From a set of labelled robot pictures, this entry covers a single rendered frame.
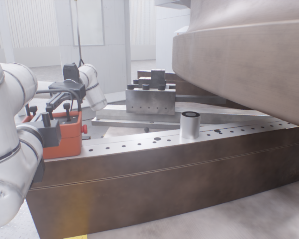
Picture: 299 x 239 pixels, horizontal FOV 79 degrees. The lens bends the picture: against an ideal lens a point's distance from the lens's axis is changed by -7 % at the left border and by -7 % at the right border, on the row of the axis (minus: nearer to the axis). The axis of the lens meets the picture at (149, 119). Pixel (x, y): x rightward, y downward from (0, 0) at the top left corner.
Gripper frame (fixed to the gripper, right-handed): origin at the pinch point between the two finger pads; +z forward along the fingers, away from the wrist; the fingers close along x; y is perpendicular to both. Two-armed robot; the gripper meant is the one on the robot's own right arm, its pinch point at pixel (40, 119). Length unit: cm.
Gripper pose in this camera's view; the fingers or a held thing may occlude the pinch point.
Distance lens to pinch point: 60.2
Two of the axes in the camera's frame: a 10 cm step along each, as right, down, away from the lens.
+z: -2.7, -3.4, 9.0
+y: 0.0, -9.3, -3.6
